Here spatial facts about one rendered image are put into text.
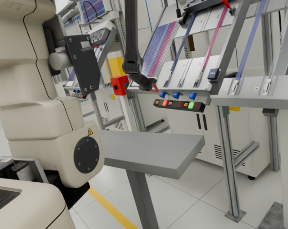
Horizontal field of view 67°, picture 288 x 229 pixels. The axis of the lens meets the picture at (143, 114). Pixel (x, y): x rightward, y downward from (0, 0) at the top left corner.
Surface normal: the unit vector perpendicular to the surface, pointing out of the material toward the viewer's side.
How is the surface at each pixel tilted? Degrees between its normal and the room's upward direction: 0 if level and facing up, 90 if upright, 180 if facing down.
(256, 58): 90
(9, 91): 82
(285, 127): 90
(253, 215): 0
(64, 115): 90
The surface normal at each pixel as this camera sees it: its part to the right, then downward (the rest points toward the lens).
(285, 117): -0.73, 0.36
